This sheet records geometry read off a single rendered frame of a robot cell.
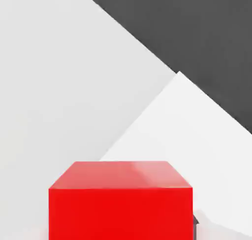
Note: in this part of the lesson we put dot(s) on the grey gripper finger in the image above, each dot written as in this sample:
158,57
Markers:
204,230

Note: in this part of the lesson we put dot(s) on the small red cube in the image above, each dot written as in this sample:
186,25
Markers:
120,214

